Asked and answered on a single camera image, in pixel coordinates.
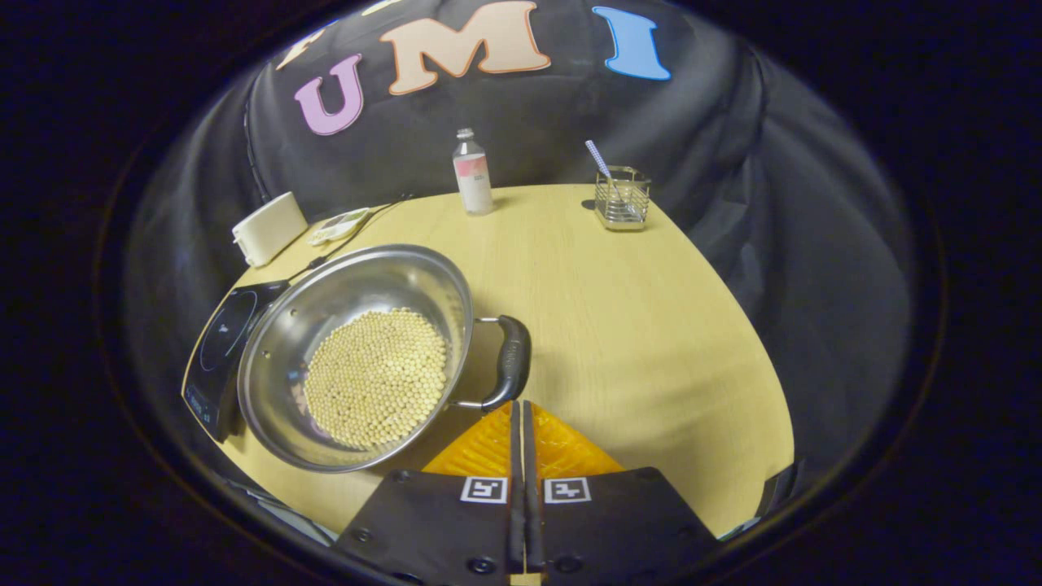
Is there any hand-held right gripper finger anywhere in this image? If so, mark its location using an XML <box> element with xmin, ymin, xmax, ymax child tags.
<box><xmin>525</xmin><ymin>400</ymin><xmax>721</xmax><ymax>583</ymax></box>
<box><xmin>334</xmin><ymin>400</ymin><xmax>526</xmax><ymax>583</ymax></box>

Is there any stainless steel pot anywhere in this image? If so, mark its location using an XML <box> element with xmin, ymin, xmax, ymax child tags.
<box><xmin>238</xmin><ymin>244</ymin><xmax>532</xmax><ymax>474</ymax></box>

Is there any black induction cooktop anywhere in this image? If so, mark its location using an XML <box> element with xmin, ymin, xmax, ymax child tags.
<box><xmin>181</xmin><ymin>281</ymin><xmax>290</xmax><ymax>444</ymax></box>

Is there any pile of yellow beans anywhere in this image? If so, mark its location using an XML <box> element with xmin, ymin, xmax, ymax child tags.
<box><xmin>304</xmin><ymin>308</ymin><xmax>449</xmax><ymax>450</ymax></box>

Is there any clear bottle with pink label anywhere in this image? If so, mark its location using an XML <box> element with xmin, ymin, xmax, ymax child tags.
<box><xmin>453</xmin><ymin>128</ymin><xmax>495</xmax><ymax>216</ymax></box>

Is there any white divided seasoning tray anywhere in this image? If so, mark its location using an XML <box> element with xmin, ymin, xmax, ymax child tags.
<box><xmin>308</xmin><ymin>208</ymin><xmax>371</xmax><ymax>247</ymax></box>

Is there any white toaster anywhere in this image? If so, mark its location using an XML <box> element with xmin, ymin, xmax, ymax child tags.
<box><xmin>232</xmin><ymin>191</ymin><xmax>309</xmax><ymax>268</ymax></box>

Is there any wire mesh utensil holder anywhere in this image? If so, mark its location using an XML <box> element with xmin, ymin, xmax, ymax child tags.
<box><xmin>594</xmin><ymin>166</ymin><xmax>652</xmax><ymax>232</ymax></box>

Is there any black power cable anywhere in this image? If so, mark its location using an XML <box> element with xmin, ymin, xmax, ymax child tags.
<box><xmin>289</xmin><ymin>195</ymin><xmax>412</xmax><ymax>282</ymax></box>

